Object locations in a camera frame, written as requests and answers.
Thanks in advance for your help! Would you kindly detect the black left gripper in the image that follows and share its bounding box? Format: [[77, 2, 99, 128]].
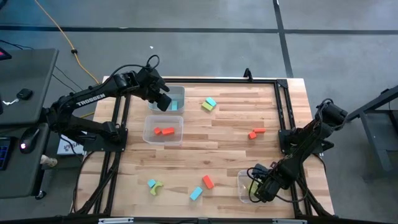
[[136, 67, 172, 112]]

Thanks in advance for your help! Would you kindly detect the clear bin with blue blocks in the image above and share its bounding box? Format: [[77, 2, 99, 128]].
[[147, 85, 186, 114]]

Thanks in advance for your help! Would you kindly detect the clear plastic bin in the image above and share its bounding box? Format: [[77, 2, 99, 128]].
[[142, 114, 184, 146], [237, 169, 284, 203]]

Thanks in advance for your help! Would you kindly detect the silver aluminium bar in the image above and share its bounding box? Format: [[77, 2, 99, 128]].
[[98, 217, 135, 224], [271, 218, 308, 224]]

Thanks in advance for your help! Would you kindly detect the black floor tape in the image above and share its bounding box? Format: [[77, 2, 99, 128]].
[[0, 25, 398, 35], [272, 0, 295, 78]]

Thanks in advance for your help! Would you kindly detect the green arch block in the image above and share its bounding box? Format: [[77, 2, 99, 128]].
[[149, 181, 165, 197]]

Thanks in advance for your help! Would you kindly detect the white printed sign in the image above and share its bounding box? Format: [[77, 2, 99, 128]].
[[57, 136, 85, 156]]

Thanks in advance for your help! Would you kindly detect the small beige object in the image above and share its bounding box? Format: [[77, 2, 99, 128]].
[[39, 154, 58, 169]]

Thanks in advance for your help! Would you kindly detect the dark grey desk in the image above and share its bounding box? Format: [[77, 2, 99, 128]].
[[0, 48, 59, 126], [0, 123, 51, 200]]

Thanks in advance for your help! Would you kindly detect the black computer mouse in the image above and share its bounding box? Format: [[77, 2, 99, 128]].
[[19, 127, 41, 155]]

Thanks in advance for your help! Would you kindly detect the grey metal stand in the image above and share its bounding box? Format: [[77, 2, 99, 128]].
[[346, 85, 398, 181]]

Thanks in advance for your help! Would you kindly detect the black device pink screen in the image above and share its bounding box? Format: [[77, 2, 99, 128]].
[[0, 47, 12, 62]]

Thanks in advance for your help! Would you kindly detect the black keyboard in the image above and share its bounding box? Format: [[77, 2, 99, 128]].
[[0, 136, 12, 171]]

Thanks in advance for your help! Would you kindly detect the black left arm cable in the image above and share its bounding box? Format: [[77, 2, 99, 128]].
[[104, 55, 161, 85]]

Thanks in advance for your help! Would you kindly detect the orange floor cable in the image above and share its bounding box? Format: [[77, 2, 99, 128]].
[[34, 0, 100, 84]]

